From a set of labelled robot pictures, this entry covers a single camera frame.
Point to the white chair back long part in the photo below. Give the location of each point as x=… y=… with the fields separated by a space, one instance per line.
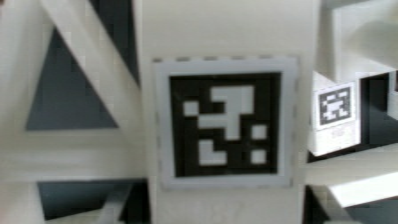
x=206 y=93

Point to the white chair seat part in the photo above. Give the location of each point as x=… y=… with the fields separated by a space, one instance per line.
x=357 y=58

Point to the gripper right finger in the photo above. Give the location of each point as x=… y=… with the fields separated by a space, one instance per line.
x=338 y=216

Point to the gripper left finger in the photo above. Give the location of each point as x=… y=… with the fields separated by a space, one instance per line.
x=108 y=214

